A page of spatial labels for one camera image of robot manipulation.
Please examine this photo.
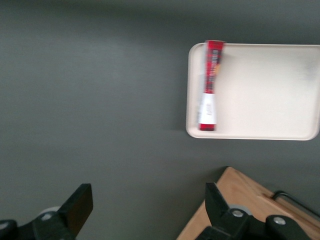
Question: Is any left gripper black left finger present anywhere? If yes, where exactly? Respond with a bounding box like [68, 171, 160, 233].
[0, 183, 94, 240]

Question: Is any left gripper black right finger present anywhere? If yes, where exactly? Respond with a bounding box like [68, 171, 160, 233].
[197, 181, 312, 240]

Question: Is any red cookie box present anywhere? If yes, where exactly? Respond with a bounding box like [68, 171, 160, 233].
[197, 39, 228, 132]

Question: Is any beige rectangular tray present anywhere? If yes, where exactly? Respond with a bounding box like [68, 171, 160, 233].
[185, 42, 320, 141]

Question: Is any wooden drawer cabinet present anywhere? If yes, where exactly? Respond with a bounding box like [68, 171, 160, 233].
[176, 166, 320, 240]

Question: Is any black metal drawer handle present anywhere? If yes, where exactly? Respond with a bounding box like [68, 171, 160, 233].
[271, 190, 320, 219]

